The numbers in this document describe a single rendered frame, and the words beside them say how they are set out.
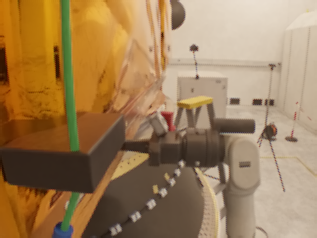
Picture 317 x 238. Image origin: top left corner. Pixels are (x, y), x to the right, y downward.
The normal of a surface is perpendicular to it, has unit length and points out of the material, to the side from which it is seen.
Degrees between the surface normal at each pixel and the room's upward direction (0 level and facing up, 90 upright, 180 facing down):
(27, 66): 91
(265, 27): 90
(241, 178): 75
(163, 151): 90
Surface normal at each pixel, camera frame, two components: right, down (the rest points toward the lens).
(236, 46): -0.07, 0.29
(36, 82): 0.71, 0.22
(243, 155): -0.09, 0.03
